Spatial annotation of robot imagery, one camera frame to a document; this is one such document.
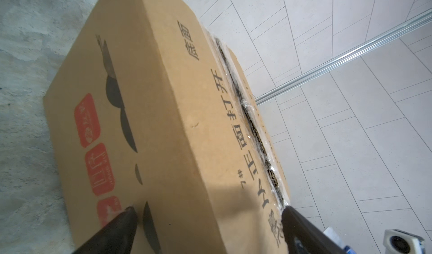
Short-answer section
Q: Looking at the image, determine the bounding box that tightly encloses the right corner aluminium post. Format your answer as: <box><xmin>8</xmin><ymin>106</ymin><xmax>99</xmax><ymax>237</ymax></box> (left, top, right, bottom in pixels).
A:
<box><xmin>255</xmin><ymin>9</ymin><xmax>432</xmax><ymax>104</ymax></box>

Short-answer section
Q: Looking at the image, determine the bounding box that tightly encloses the brown cardboard express box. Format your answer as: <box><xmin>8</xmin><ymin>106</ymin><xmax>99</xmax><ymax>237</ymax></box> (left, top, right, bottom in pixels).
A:
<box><xmin>43</xmin><ymin>0</ymin><xmax>288</xmax><ymax>254</ymax></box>

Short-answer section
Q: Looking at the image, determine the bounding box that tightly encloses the blue utility knife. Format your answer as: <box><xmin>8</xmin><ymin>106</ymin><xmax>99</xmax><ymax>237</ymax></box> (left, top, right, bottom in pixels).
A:
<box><xmin>324</xmin><ymin>227</ymin><xmax>356</xmax><ymax>254</ymax></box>

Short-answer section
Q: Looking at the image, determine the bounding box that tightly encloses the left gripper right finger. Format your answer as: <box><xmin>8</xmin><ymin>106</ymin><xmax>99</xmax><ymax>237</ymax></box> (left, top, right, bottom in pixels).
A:
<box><xmin>281</xmin><ymin>206</ymin><xmax>346</xmax><ymax>254</ymax></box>

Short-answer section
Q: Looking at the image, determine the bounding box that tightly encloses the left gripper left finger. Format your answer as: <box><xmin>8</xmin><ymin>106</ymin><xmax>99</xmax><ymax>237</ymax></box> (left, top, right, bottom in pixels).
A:
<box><xmin>73</xmin><ymin>206</ymin><xmax>138</xmax><ymax>254</ymax></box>

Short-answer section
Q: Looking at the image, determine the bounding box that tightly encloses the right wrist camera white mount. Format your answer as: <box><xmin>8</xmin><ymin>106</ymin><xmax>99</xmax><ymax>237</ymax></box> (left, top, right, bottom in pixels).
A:
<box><xmin>383</xmin><ymin>229</ymin><xmax>426</xmax><ymax>254</ymax></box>

